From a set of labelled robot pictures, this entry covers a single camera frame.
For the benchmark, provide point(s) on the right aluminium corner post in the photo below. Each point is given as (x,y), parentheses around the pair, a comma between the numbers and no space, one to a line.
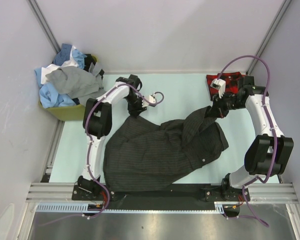
(284,7)

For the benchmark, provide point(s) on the white shirt in basket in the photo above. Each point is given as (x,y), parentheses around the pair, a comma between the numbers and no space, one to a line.
(76,60)

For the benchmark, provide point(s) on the aluminium corner post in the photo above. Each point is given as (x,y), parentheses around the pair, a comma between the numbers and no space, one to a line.
(39,15)
(284,7)

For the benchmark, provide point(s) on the blue checked shirt in basket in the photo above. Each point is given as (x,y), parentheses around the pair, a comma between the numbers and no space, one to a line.
(63,55)

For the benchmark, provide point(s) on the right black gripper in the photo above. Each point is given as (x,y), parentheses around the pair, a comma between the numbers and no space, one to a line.
(218,110)

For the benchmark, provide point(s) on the black garment in basket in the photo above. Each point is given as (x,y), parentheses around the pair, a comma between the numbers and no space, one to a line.
(90,62)

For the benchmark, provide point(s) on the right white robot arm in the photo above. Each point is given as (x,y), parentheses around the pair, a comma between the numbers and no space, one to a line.
(270,151)

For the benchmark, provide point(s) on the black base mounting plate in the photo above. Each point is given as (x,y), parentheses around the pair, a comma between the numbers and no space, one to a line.
(176,197)

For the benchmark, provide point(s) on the aluminium frame rail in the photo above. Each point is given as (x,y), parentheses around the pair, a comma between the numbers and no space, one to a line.
(269,193)

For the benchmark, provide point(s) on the left aluminium corner post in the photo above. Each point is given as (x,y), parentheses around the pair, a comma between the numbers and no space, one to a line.
(39,15)

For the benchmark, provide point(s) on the grey shirt in basket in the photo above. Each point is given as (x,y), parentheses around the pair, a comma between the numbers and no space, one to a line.
(78,83)

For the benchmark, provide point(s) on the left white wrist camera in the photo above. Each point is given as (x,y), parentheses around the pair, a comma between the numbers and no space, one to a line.
(151,100)

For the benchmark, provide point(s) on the light blue shirt in basket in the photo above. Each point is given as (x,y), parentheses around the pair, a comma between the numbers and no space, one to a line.
(49,96)

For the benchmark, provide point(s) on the green laundry basket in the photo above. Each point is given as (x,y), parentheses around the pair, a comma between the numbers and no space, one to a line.
(68,113)

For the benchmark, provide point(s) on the red black plaid folded shirt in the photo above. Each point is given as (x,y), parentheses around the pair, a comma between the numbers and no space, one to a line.
(231,79)

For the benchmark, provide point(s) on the white slotted cable duct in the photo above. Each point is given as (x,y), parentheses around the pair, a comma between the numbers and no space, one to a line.
(86,208)

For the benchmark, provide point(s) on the dark pinstriped long sleeve shirt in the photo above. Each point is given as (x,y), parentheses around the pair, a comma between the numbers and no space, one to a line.
(142,156)

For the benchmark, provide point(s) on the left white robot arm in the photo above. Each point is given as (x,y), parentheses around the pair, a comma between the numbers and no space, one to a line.
(97,123)

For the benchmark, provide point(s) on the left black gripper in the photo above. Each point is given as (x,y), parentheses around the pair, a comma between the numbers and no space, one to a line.
(136,111)

